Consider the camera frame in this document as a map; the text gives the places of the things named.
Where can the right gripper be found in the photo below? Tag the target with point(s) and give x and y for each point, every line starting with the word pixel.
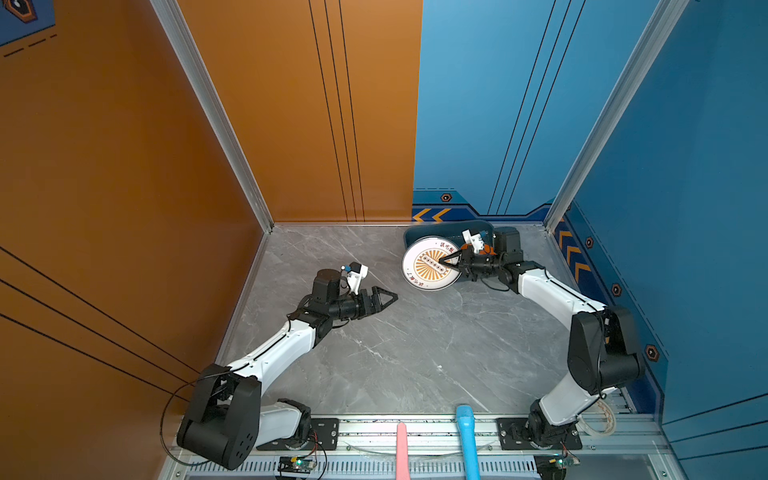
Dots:
pixel 467 260

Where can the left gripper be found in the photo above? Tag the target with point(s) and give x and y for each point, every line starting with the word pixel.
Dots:
pixel 384 306

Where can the large orange sunburst plate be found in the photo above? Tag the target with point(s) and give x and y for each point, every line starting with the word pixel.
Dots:
pixel 422 267

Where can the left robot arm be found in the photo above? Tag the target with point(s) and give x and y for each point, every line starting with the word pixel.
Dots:
pixel 226 419

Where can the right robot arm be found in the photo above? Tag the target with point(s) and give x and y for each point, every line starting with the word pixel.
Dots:
pixel 603 351

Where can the teal plastic bin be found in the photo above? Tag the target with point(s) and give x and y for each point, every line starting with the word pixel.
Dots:
pixel 444 229

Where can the left circuit board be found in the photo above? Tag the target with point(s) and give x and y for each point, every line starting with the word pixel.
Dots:
pixel 296 467

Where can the circuit board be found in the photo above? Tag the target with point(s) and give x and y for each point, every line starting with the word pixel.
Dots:
pixel 296 467
pixel 555 467

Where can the right circuit board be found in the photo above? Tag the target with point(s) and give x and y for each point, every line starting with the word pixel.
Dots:
pixel 555 467

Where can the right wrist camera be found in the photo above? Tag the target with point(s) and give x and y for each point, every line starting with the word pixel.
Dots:
pixel 473 241

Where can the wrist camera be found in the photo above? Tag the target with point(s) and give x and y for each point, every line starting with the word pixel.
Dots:
pixel 473 241
pixel 354 273

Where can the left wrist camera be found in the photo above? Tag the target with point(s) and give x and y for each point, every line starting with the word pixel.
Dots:
pixel 354 273

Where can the blue handle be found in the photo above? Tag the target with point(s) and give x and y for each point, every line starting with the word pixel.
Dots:
pixel 465 420

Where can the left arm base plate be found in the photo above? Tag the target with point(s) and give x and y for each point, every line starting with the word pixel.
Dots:
pixel 322 430

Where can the pink handle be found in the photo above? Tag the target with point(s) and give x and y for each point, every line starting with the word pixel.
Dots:
pixel 402 469

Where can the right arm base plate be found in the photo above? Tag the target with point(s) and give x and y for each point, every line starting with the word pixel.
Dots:
pixel 524 434

